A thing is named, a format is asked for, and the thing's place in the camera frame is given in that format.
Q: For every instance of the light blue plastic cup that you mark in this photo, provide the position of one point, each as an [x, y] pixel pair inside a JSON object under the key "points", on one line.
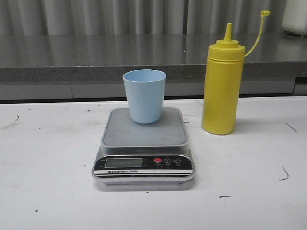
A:
{"points": [[145, 93]]}

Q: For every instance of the yellow squeeze bottle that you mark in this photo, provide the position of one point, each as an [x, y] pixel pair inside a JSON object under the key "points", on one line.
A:
{"points": [[225, 62]]}

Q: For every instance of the silver electronic kitchen scale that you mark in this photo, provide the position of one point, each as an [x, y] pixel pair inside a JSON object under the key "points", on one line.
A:
{"points": [[134, 153]]}

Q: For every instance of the grey stone counter shelf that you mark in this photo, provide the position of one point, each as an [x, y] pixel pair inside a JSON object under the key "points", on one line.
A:
{"points": [[90, 67]]}

